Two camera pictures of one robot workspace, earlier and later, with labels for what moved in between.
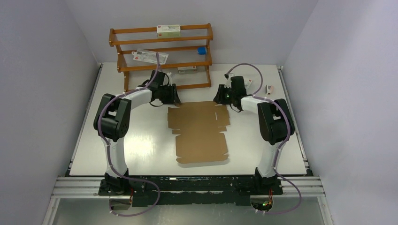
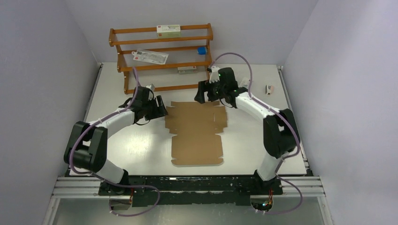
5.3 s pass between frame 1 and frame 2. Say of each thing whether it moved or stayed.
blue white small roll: stayed
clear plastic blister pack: stayed
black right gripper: moved
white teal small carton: stayed
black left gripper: moved
